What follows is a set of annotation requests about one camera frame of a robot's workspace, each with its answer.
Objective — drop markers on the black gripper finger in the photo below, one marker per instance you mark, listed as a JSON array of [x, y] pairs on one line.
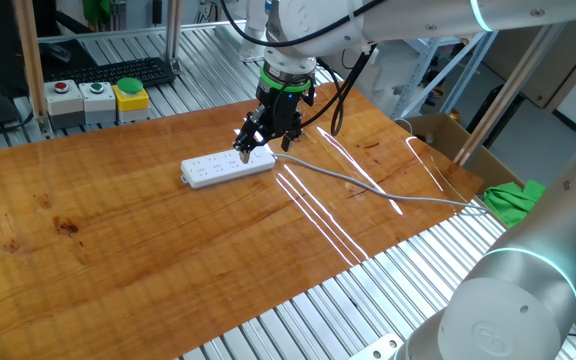
[[286, 142], [244, 145]]

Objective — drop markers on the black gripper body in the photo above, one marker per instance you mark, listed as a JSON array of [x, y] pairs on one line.
[[278, 112]]

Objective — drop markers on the white power strip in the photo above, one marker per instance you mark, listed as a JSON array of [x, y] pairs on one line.
[[218, 170]]

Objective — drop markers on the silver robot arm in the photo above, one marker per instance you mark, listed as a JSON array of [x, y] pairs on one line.
[[518, 300]]

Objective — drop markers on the yellow box green mushroom button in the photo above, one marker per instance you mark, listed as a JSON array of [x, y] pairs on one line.
[[131, 100]]

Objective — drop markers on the small green button control box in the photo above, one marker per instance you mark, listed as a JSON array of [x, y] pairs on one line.
[[97, 102]]

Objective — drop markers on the red button control box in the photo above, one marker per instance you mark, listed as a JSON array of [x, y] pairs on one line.
[[64, 102]]

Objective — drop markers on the white foam blocks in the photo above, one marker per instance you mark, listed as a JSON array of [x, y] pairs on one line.
[[383, 75]]

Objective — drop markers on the black keyboard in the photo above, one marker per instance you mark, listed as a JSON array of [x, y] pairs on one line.
[[118, 71]]

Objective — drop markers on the white metal shelf rack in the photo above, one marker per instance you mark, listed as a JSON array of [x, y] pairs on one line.
[[420, 75]]

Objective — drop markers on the cardboard box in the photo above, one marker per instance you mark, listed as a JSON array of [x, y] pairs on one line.
[[448, 140]]

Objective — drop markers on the wood grain table mat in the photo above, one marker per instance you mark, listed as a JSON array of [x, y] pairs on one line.
[[118, 250]]

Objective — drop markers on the hanging green fabric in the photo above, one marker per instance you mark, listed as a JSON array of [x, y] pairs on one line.
[[95, 11]]

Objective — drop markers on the black computer mouse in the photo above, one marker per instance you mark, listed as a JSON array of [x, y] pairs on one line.
[[57, 52]]

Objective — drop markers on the green cloth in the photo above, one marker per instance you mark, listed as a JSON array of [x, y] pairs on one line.
[[510, 202]]

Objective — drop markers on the wrist camera with metal bracket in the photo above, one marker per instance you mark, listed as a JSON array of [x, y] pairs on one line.
[[309, 95]]

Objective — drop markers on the white machine pedestal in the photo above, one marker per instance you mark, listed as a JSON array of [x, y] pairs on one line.
[[250, 35]]

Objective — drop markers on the aluminium frame post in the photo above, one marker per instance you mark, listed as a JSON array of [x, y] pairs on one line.
[[173, 35]]

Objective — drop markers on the aluminium frame rail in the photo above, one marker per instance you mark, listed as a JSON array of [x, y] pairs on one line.
[[118, 31]]

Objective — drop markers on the slanted copper frame bar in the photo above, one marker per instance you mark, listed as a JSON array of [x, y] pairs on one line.
[[508, 95]]

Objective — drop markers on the copper coloured frame post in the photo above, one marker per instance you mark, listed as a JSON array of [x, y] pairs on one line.
[[32, 65]]

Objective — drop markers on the silver corner bracket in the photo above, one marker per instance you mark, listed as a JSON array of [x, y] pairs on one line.
[[380, 349]]

